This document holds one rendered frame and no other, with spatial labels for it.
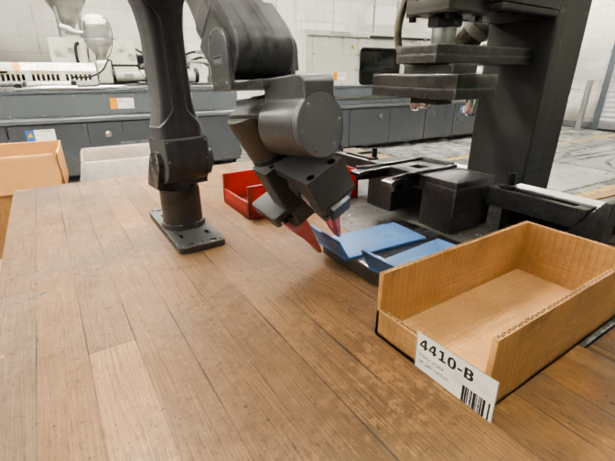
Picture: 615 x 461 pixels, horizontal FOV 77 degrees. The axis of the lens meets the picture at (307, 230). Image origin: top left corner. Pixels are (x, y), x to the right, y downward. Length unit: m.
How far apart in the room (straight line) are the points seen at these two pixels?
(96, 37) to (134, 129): 1.02
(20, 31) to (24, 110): 2.10
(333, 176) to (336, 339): 0.16
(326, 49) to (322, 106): 5.53
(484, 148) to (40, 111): 4.54
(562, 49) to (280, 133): 0.65
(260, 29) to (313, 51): 5.36
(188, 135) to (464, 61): 0.44
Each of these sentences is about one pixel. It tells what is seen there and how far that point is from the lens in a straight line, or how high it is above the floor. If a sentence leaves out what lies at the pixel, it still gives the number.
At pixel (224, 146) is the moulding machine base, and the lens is 5.26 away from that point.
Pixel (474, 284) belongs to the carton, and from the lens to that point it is 0.50.
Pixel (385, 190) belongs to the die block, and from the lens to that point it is 0.74.
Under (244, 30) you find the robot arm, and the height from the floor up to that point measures 1.18.
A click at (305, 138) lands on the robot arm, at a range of 0.34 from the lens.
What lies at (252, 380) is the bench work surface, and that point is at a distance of 0.35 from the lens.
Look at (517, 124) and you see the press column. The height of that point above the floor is 1.05.
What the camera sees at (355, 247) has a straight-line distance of 0.53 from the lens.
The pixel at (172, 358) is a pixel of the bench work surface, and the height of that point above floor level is 0.90.
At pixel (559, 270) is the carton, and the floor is 0.92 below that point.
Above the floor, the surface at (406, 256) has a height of 0.92.
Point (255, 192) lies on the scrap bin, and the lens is 0.69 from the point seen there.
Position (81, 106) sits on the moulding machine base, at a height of 0.81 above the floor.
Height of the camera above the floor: 1.14
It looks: 22 degrees down
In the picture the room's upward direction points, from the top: straight up
